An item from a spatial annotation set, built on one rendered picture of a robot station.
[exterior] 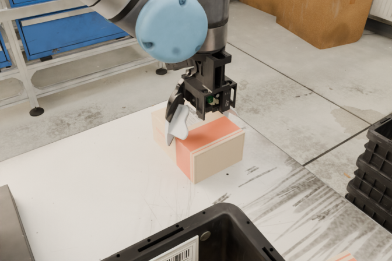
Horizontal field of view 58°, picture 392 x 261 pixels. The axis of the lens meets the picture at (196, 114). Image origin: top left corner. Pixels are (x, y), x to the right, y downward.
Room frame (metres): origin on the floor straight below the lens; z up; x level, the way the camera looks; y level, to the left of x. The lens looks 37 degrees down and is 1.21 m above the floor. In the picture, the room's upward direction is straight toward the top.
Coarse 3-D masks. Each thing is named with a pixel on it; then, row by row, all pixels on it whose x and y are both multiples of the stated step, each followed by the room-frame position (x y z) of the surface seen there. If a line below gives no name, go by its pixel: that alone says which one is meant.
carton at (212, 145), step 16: (160, 112) 0.59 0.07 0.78; (192, 112) 0.59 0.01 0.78; (208, 112) 0.59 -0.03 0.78; (160, 128) 0.56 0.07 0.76; (192, 128) 0.54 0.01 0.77; (208, 128) 0.54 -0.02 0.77; (224, 128) 0.54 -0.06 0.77; (240, 128) 0.54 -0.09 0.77; (160, 144) 0.56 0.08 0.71; (176, 144) 0.51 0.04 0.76; (192, 144) 0.49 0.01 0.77; (208, 144) 0.49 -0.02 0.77; (224, 144) 0.50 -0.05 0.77; (240, 144) 0.52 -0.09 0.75; (176, 160) 0.51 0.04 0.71; (192, 160) 0.46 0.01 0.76; (208, 160) 0.48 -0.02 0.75; (224, 160) 0.50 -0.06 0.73; (240, 160) 0.52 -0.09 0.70; (192, 176) 0.46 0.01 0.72; (208, 176) 0.48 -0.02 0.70
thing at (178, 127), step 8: (176, 112) 0.52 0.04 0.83; (184, 112) 0.51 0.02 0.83; (176, 120) 0.51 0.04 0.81; (184, 120) 0.50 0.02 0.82; (168, 128) 0.51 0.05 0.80; (176, 128) 0.50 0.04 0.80; (184, 128) 0.49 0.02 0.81; (168, 136) 0.51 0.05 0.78; (176, 136) 0.49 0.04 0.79; (184, 136) 0.48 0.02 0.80; (168, 144) 0.51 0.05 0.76
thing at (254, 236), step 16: (208, 208) 0.22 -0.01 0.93; (224, 208) 0.22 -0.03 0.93; (176, 224) 0.20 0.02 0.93; (192, 224) 0.20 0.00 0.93; (208, 224) 0.21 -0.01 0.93; (240, 224) 0.20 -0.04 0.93; (144, 240) 0.19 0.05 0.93; (160, 240) 0.19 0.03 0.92; (176, 240) 0.19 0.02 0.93; (256, 240) 0.19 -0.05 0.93; (112, 256) 0.17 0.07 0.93; (128, 256) 0.17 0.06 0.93; (144, 256) 0.17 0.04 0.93; (272, 256) 0.17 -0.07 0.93
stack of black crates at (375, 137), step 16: (384, 128) 0.79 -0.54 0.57; (368, 144) 0.75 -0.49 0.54; (384, 144) 0.71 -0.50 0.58; (368, 160) 0.74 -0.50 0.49; (384, 160) 0.70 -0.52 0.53; (368, 176) 0.72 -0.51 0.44; (384, 176) 0.68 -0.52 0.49; (352, 192) 0.73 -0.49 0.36; (368, 192) 0.71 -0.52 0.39; (384, 192) 0.67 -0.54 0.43; (368, 208) 0.69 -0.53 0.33; (384, 208) 0.66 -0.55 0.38; (384, 224) 0.64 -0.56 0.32
